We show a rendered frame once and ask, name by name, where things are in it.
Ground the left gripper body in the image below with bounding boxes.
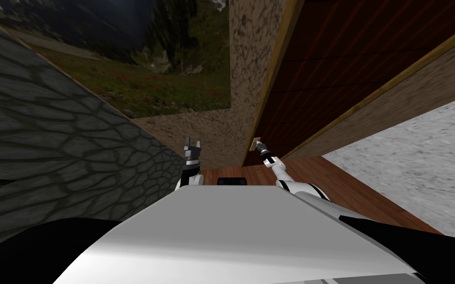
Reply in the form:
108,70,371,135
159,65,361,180
183,145,202,162

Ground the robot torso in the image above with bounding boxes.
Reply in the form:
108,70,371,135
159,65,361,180
53,177,426,284

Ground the landscape picture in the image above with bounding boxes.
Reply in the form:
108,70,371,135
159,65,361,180
0,0,232,119

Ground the dark brown wooden door leaf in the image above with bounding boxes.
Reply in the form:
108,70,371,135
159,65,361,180
242,0,455,167

